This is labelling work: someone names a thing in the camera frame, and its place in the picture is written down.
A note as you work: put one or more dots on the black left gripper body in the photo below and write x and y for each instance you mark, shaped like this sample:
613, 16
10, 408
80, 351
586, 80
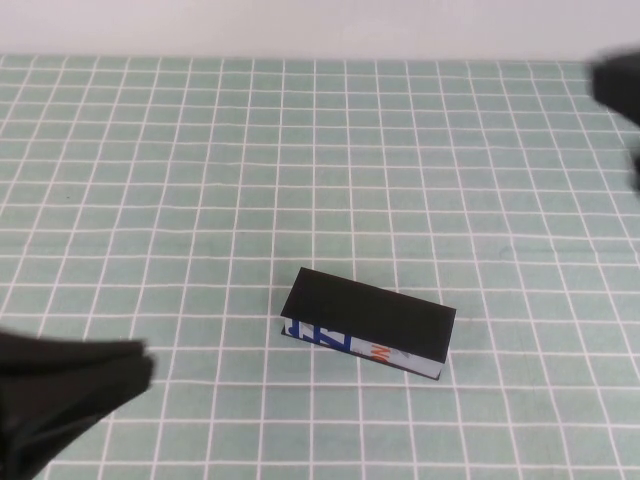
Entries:
12, 450

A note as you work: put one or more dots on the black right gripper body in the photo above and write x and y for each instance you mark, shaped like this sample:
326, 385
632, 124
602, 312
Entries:
635, 170

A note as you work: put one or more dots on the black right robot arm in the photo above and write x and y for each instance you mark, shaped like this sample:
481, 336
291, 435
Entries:
617, 82

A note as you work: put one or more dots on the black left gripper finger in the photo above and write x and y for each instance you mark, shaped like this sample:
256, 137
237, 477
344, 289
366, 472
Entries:
85, 395
70, 350

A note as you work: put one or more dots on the green checkered tablecloth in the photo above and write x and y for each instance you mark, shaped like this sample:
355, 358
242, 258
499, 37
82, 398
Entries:
300, 175

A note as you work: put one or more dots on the black glasses case printed front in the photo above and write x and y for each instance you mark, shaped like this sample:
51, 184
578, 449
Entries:
370, 310

